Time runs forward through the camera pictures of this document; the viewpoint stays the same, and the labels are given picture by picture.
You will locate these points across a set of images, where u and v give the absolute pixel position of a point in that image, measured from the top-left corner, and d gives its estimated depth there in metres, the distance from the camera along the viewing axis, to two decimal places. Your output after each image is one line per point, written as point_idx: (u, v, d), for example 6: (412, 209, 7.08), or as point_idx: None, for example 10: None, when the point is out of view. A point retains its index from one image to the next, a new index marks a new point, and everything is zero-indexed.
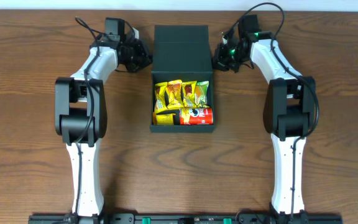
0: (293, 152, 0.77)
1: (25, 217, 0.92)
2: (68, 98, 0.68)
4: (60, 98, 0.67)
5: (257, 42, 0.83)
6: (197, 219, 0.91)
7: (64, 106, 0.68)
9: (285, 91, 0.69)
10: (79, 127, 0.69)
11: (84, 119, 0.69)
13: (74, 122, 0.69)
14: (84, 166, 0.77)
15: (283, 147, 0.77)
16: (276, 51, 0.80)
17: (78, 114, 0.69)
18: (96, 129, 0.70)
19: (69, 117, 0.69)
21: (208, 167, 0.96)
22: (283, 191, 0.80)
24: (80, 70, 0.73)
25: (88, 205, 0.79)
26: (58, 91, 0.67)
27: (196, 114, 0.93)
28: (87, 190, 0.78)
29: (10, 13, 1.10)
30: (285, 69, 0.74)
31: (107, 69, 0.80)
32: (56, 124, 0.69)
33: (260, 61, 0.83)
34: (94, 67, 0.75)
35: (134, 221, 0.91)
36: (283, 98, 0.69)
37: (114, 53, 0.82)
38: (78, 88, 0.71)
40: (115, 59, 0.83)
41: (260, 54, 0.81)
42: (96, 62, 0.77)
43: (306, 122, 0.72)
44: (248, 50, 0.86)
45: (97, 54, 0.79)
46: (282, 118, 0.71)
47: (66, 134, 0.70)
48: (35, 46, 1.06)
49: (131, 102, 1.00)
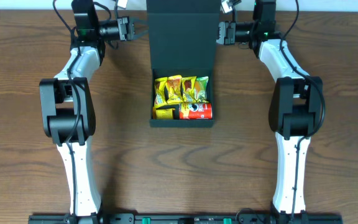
0: (297, 152, 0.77)
1: (25, 216, 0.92)
2: (53, 99, 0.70)
4: (46, 99, 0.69)
5: (266, 41, 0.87)
6: (197, 219, 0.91)
7: (51, 106, 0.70)
9: (290, 89, 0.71)
10: (67, 126, 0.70)
11: (72, 118, 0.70)
13: (62, 122, 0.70)
14: (79, 165, 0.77)
15: (287, 145, 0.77)
16: (284, 51, 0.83)
17: (65, 114, 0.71)
18: (84, 126, 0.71)
19: (57, 117, 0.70)
21: (208, 167, 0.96)
22: (285, 191, 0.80)
24: (63, 71, 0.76)
25: (87, 205, 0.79)
26: (42, 92, 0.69)
27: (196, 108, 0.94)
28: (82, 189, 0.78)
29: (11, 13, 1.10)
30: (293, 68, 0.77)
31: (89, 67, 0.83)
32: (45, 126, 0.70)
33: (268, 60, 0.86)
34: (77, 66, 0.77)
35: (134, 221, 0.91)
36: (288, 97, 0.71)
37: (96, 51, 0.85)
38: (62, 88, 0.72)
40: (97, 57, 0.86)
41: (268, 53, 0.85)
42: (78, 61, 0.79)
43: (311, 122, 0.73)
44: (257, 49, 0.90)
45: (78, 54, 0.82)
46: (288, 117, 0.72)
47: (56, 135, 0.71)
48: (35, 45, 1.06)
49: (130, 101, 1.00)
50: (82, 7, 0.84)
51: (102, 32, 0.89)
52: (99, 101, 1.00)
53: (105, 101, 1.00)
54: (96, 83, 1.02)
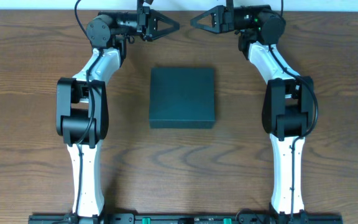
0: (293, 152, 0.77)
1: (25, 217, 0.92)
2: (69, 98, 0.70)
4: (62, 98, 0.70)
5: (255, 42, 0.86)
6: (197, 219, 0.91)
7: (66, 106, 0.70)
9: (282, 90, 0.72)
10: (80, 128, 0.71)
11: (85, 121, 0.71)
13: (76, 123, 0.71)
14: (86, 166, 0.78)
15: (282, 146, 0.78)
16: (273, 51, 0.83)
17: (79, 116, 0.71)
18: (96, 130, 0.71)
19: (71, 118, 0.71)
21: (209, 167, 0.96)
22: (283, 191, 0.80)
24: (82, 71, 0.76)
25: (89, 206, 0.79)
26: (59, 91, 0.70)
27: (196, 109, 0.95)
28: (87, 190, 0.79)
29: (10, 13, 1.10)
30: (283, 69, 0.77)
31: (109, 69, 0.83)
32: (58, 125, 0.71)
33: (258, 62, 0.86)
34: (96, 68, 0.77)
35: (134, 221, 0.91)
36: (280, 98, 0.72)
37: (117, 53, 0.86)
38: (79, 88, 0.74)
40: (117, 60, 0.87)
41: (258, 55, 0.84)
42: (98, 63, 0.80)
43: (304, 122, 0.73)
44: (246, 51, 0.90)
45: (99, 55, 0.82)
46: (281, 118, 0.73)
47: (67, 135, 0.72)
48: (35, 46, 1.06)
49: (130, 101, 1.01)
50: (98, 36, 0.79)
51: (120, 25, 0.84)
52: None
53: None
54: None
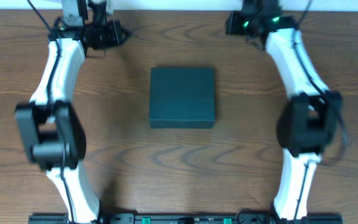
0: (306, 170, 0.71)
1: (25, 216, 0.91)
2: (31, 128, 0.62)
4: (24, 129, 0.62)
5: (277, 32, 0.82)
6: (197, 219, 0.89)
7: (31, 136, 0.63)
9: (306, 110, 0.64)
10: (53, 155, 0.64)
11: (56, 146, 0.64)
13: (47, 152, 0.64)
14: (61, 187, 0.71)
15: (296, 162, 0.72)
16: (298, 50, 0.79)
17: (48, 142, 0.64)
18: (71, 153, 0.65)
19: (40, 147, 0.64)
21: (208, 167, 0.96)
22: (288, 200, 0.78)
24: (43, 85, 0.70)
25: (85, 215, 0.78)
26: (18, 122, 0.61)
27: (196, 108, 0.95)
28: (79, 203, 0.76)
29: (13, 14, 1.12)
30: (309, 78, 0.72)
31: (73, 66, 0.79)
32: (29, 155, 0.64)
33: (278, 56, 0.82)
34: (57, 78, 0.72)
35: (134, 221, 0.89)
36: (303, 119, 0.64)
37: (78, 45, 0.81)
38: (40, 112, 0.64)
40: (81, 52, 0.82)
41: (280, 49, 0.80)
42: (58, 68, 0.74)
43: (326, 141, 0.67)
44: (264, 37, 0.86)
45: (57, 56, 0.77)
46: (301, 138, 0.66)
47: (42, 162, 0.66)
48: (36, 46, 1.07)
49: (127, 101, 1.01)
50: None
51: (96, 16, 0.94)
52: (99, 101, 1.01)
53: (105, 100, 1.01)
54: (96, 83, 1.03)
